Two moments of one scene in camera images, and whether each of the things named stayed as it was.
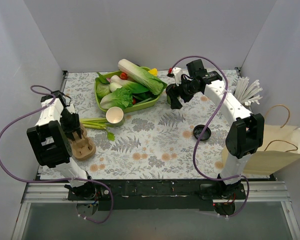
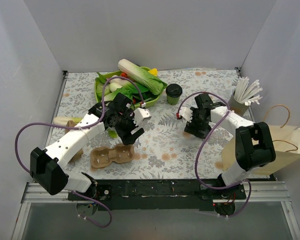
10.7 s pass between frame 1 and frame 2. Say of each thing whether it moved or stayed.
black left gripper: moved
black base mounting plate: stayed
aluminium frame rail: stayed
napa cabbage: stayed
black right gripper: moved
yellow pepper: stayed
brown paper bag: stayed
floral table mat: stayed
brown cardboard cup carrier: moved
